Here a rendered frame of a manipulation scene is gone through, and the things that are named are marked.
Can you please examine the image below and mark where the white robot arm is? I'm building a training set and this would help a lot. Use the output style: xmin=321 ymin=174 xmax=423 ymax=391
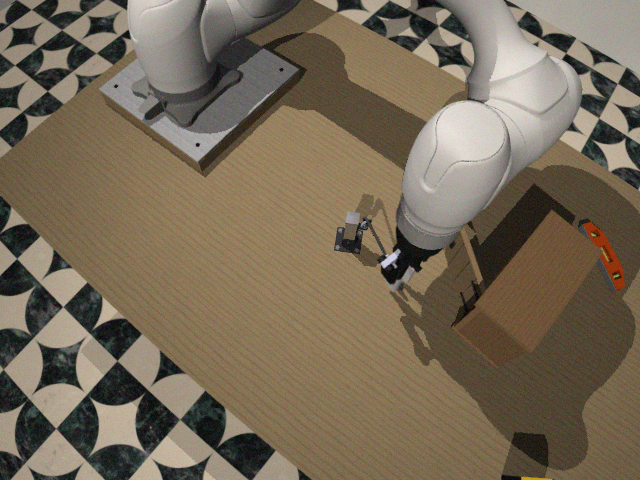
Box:
xmin=127 ymin=0 xmax=582 ymax=250

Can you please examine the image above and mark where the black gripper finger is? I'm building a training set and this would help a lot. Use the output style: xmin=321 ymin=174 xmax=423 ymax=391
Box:
xmin=403 ymin=257 xmax=429 ymax=284
xmin=377 ymin=249 xmax=419 ymax=293

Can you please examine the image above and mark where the orange spirit level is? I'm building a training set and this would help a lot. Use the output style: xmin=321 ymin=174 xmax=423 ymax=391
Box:
xmin=578 ymin=222 xmax=625 ymax=292

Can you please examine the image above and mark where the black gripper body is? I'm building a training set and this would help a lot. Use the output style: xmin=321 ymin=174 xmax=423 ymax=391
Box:
xmin=393 ymin=226 xmax=443 ymax=260

